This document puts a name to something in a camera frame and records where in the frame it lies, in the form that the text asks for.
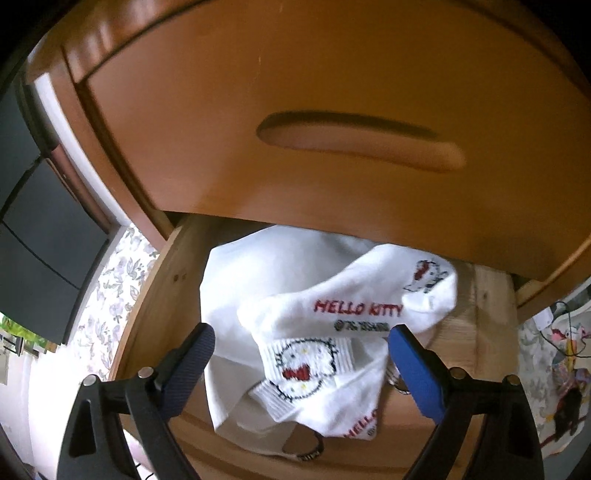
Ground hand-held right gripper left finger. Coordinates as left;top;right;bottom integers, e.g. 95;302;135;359
62;322;217;480

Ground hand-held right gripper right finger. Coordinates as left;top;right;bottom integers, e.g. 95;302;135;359
388;324;546;480

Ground wooden drawer with handle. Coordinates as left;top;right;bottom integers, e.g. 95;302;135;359
110;215;525;480
85;0;591;283

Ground white cat-print sock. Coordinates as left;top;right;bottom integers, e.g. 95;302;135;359
248;360;385;440
237;244;459;393

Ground white garment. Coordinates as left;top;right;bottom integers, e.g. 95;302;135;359
200;225;393;459

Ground grey floral blanket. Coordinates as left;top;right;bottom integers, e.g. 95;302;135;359
73;225;161;371

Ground colourful toys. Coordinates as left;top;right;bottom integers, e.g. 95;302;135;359
547;320;591;441

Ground green packets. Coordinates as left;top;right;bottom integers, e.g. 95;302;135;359
0;314;49;358

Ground dark grey cabinet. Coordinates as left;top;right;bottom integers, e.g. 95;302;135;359
0;78;112;346

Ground wooden nightstand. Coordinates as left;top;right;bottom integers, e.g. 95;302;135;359
25;0;591;324

